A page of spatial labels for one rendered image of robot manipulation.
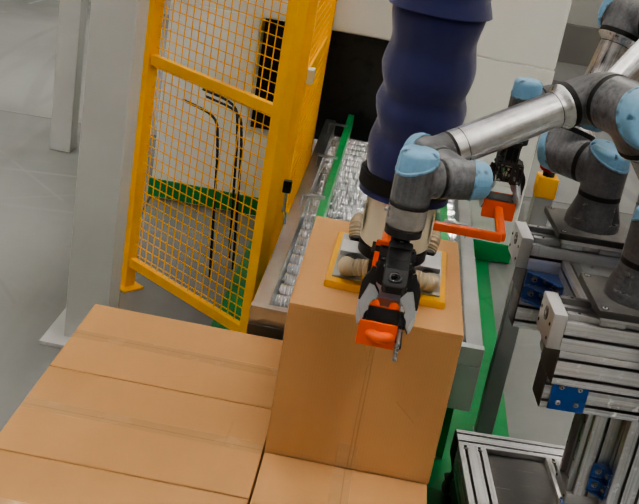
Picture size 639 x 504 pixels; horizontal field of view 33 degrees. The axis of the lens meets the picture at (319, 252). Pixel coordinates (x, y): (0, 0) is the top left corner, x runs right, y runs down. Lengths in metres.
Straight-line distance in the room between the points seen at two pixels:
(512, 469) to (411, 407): 0.96
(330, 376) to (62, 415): 0.66
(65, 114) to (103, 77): 2.42
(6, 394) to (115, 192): 0.79
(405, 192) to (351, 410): 0.73
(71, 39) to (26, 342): 2.39
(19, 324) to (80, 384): 1.48
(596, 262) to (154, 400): 1.26
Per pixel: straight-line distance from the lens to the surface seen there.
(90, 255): 3.97
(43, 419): 2.63
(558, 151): 3.03
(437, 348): 2.42
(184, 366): 2.90
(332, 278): 2.52
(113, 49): 3.73
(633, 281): 2.54
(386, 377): 2.46
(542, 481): 3.40
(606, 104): 2.18
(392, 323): 2.03
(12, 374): 3.90
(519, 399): 4.28
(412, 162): 1.93
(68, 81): 6.11
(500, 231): 2.69
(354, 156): 4.97
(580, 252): 3.01
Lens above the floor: 1.94
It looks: 22 degrees down
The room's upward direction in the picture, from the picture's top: 10 degrees clockwise
